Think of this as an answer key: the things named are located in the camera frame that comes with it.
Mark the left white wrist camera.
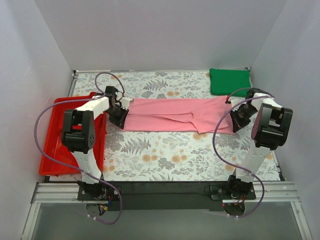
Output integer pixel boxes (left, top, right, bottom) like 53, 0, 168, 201
119, 97, 134, 110

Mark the pink t shirt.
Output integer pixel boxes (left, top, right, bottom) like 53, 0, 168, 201
123, 96, 231, 134

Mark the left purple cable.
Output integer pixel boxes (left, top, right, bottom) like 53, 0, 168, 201
33, 72, 125, 225

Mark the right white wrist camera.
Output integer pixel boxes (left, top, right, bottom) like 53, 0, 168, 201
225, 98, 241, 111

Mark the folded green t shirt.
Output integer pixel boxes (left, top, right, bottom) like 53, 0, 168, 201
209, 68, 251, 96

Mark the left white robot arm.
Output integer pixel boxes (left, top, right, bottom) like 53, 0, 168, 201
61, 86, 133, 200

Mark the red t shirt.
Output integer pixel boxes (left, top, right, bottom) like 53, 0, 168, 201
52, 92, 107, 152

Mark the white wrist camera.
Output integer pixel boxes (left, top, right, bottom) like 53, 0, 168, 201
119, 97, 134, 110
225, 98, 241, 111

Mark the red plastic tray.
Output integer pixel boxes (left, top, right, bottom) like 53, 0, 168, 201
39, 106, 105, 176

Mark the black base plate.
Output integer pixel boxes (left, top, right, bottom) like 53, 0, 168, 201
77, 181, 256, 211

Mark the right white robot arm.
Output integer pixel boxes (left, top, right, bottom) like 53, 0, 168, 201
226, 88, 294, 199

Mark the aluminium frame rail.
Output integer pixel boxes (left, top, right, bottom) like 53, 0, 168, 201
21, 181, 312, 240

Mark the floral tablecloth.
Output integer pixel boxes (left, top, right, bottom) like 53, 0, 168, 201
72, 69, 286, 182

